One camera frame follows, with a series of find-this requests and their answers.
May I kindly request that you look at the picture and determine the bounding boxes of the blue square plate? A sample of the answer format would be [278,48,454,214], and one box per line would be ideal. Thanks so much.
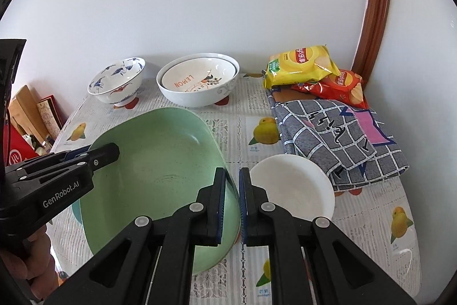
[71,200,83,225]

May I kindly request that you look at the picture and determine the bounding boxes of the green square plate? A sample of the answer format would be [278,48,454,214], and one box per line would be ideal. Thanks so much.
[80,107,225,253]

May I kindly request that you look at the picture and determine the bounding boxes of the white round bowl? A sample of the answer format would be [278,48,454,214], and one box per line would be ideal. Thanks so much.
[250,154,335,221]

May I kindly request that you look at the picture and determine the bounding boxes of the left hand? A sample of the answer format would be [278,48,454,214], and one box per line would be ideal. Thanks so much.
[1,225,59,300]

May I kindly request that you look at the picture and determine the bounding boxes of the red package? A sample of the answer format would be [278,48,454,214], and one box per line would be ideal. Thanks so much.
[3,124,38,166]

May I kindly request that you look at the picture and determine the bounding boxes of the fruit print tablecloth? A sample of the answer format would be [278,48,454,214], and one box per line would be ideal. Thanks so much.
[47,74,421,304]

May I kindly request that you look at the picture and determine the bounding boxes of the patterned book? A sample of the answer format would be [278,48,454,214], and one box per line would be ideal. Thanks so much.
[36,95,64,140]

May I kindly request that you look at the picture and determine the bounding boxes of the wooden board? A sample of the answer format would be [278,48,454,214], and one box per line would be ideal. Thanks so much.
[9,85,49,143]

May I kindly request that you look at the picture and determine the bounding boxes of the blue crane pattern bowl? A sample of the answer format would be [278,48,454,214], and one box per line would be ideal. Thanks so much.
[87,57,146,107]

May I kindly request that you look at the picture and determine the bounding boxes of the large white bowl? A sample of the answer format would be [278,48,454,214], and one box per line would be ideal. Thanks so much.
[157,53,240,107]

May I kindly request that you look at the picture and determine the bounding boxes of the white lemon print bowl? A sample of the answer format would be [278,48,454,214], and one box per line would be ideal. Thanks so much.
[161,57,237,92]

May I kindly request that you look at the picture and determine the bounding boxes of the grey checked cloth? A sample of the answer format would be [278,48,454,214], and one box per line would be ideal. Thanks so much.
[266,90,409,191]

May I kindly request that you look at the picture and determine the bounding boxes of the red chips bag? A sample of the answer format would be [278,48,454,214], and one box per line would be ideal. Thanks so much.
[290,70,369,109]

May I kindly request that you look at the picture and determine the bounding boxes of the yellow chips bag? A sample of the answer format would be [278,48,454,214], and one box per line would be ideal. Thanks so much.
[263,46,340,89]

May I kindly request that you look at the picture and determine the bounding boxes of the brown wooden door frame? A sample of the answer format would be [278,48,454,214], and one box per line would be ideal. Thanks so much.
[352,0,390,86]

